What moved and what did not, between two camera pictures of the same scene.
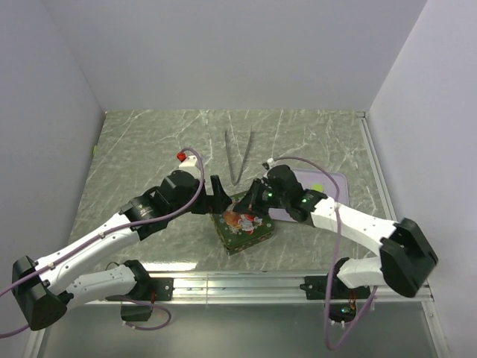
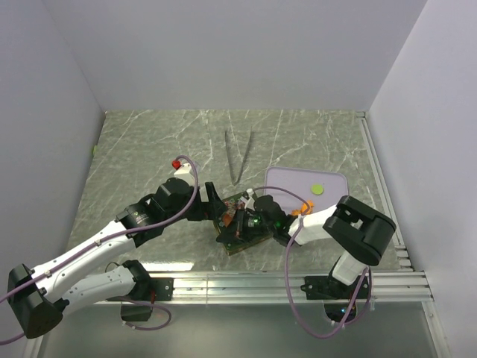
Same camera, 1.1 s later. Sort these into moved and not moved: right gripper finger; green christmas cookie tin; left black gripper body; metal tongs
Moved: right gripper finger
Not moved: green christmas cookie tin; left black gripper body; metal tongs
